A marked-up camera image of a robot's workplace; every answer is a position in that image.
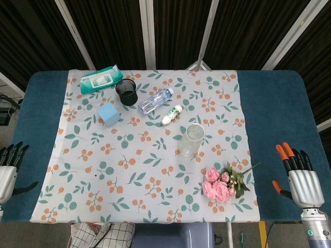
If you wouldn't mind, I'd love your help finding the floral patterned tablecloth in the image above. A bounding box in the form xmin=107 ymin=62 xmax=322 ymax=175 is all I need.
xmin=28 ymin=69 xmax=261 ymax=224

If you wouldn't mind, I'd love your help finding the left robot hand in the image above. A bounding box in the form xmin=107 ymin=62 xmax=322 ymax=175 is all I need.
xmin=0 ymin=141 xmax=39 ymax=206

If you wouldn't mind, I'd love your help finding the clear plastic water bottle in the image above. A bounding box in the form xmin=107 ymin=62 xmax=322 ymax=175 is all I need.
xmin=138 ymin=87 xmax=174 ymax=115

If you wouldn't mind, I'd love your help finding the pink rose bouquet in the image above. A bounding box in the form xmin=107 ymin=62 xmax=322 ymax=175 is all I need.
xmin=201 ymin=161 xmax=261 ymax=204

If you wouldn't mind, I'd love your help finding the white tripod stand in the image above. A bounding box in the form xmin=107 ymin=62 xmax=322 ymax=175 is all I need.
xmin=186 ymin=51 xmax=213 ymax=71

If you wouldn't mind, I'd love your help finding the small white drink bottle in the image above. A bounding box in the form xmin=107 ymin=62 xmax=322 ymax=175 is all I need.
xmin=161 ymin=104 xmax=184 ymax=126

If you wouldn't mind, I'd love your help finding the checkered fabric bag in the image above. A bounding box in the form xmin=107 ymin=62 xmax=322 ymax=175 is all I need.
xmin=68 ymin=222 xmax=136 ymax=248

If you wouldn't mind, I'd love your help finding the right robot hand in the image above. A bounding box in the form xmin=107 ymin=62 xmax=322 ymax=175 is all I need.
xmin=272 ymin=142 xmax=325 ymax=209

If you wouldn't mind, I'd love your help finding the clear glass vase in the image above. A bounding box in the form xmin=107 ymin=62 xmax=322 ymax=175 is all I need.
xmin=177 ymin=123 xmax=206 ymax=158

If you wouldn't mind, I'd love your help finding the blue foam cube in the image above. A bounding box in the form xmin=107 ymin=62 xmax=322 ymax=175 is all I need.
xmin=97 ymin=101 xmax=122 ymax=127

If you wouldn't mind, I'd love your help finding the green wet wipes pack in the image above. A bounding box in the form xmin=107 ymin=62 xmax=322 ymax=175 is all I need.
xmin=79 ymin=65 xmax=124 ymax=95

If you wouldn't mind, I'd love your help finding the grey plastic stool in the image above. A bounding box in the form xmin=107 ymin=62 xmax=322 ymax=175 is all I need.
xmin=131 ymin=222 xmax=216 ymax=248

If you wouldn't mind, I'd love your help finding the blue table cover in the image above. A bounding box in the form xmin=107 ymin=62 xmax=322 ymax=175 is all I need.
xmin=0 ymin=70 xmax=324 ymax=223

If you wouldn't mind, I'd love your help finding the black mesh pen cup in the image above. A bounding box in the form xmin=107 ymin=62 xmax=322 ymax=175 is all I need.
xmin=115 ymin=79 xmax=139 ymax=106

